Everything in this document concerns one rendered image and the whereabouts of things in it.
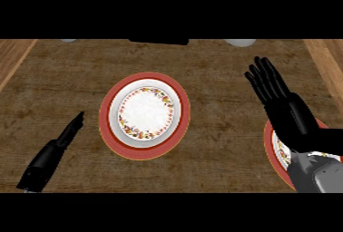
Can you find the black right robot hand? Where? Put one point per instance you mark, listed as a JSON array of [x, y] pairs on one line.
[[289, 114]]

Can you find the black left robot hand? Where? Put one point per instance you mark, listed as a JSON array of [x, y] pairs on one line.
[[44, 159]]

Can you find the pale grey round object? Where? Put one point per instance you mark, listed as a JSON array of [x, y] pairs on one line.
[[239, 42], [68, 40]]

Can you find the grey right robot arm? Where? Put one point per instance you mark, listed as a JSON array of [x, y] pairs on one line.
[[317, 172]]

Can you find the red oval placemat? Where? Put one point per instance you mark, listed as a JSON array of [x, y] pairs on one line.
[[144, 115], [275, 157]]

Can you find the white floral rimmed plate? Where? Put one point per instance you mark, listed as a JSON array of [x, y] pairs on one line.
[[282, 151], [144, 113]]

